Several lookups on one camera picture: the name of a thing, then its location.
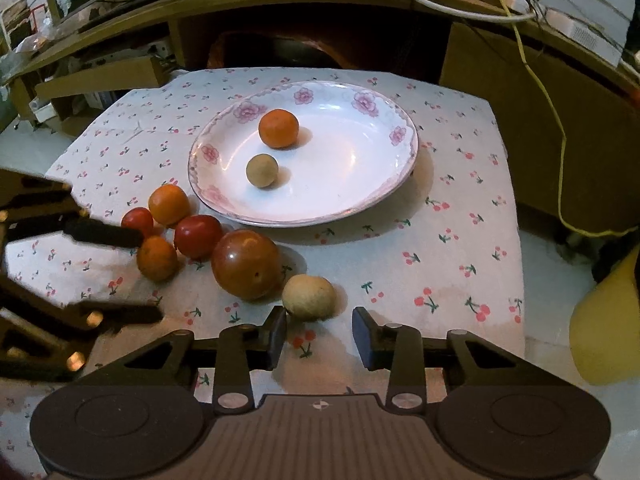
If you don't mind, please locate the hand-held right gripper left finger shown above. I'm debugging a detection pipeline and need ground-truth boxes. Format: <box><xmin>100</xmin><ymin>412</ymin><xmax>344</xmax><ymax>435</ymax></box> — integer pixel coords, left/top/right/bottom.
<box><xmin>117</xmin><ymin>305</ymin><xmax>288</xmax><ymax>415</ymax></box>

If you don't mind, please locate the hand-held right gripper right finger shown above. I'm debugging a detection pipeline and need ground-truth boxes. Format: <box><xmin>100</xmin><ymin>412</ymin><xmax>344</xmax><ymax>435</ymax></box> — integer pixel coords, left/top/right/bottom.
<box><xmin>351</xmin><ymin>306</ymin><xmax>531</xmax><ymax>415</ymax></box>

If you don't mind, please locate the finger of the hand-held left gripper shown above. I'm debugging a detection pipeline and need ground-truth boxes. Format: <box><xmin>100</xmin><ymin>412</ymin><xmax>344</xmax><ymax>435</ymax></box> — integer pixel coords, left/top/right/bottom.
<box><xmin>0</xmin><ymin>260</ymin><xmax>164</xmax><ymax>381</ymax></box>
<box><xmin>0</xmin><ymin>167</ymin><xmax>144</xmax><ymax>250</ymax></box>

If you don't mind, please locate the small red tomato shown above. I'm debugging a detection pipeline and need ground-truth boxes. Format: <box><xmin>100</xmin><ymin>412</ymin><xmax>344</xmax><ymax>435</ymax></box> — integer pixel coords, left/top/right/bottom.
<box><xmin>120</xmin><ymin>207</ymin><xmax>155</xmax><ymax>239</ymax></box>

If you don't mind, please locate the tan fuzzy kiwi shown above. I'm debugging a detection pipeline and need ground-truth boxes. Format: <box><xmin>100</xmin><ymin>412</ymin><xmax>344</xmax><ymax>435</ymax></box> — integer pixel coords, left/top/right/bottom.
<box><xmin>281</xmin><ymin>274</ymin><xmax>336</xmax><ymax>322</ymax></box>

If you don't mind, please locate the orange tangerine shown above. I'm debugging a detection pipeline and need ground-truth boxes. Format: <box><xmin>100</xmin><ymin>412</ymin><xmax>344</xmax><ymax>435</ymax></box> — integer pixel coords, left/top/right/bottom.
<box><xmin>136</xmin><ymin>235</ymin><xmax>179</xmax><ymax>282</ymax></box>
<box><xmin>148</xmin><ymin>184</ymin><xmax>192</xmax><ymax>226</ymax></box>
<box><xmin>258</xmin><ymin>109</ymin><xmax>300</xmax><ymax>149</ymax></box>

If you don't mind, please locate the large brown-red tomato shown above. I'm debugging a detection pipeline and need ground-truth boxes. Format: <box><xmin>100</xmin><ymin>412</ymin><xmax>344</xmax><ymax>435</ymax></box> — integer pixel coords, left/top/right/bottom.
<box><xmin>210</xmin><ymin>229</ymin><xmax>282</xmax><ymax>302</ymax></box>

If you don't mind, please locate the medium red tomato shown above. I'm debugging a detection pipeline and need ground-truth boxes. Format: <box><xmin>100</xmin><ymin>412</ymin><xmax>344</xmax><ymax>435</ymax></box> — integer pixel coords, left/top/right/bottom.
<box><xmin>173</xmin><ymin>214</ymin><xmax>224</xmax><ymax>260</ymax></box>

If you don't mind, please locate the small tan longan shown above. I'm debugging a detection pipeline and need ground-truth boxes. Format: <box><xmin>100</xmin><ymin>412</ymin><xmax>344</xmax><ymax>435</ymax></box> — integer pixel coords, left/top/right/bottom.
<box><xmin>245</xmin><ymin>153</ymin><xmax>280</xmax><ymax>189</ymax></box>

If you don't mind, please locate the white floral-rim plate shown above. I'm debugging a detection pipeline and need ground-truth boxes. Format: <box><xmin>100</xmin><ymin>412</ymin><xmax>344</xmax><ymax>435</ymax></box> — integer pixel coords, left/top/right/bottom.
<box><xmin>188</xmin><ymin>80</ymin><xmax>420</xmax><ymax>228</ymax></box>

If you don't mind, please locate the cherry print tablecloth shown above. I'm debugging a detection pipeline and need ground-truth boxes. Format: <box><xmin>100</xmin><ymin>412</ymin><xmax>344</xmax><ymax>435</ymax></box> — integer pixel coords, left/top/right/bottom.
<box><xmin>0</xmin><ymin>67</ymin><xmax>527</xmax><ymax>480</ymax></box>

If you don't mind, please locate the dark round pan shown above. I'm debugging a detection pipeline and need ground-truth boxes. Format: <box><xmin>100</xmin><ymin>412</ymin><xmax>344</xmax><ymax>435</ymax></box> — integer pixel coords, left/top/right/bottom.
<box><xmin>206</xmin><ymin>31</ymin><xmax>352</xmax><ymax>70</ymax></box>

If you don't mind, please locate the wooden desk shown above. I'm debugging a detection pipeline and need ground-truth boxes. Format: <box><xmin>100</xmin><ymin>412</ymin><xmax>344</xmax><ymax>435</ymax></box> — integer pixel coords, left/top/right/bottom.
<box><xmin>0</xmin><ymin>0</ymin><xmax>640</xmax><ymax>241</ymax></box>

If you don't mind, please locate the white power strip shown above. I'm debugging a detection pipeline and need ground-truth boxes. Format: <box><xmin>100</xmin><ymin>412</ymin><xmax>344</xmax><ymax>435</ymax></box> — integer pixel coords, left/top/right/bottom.
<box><xmin>544</xmin><ymin>6</ymin><xmax>627</xmax><ymax>67</ymax></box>

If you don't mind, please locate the yellow cable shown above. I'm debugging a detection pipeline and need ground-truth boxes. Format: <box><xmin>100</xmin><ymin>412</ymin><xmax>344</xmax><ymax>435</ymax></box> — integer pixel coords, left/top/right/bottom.
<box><xmin>414</xmin><ymin>0</ymin><xmax>632</xmax><ymax>237</ymax></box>

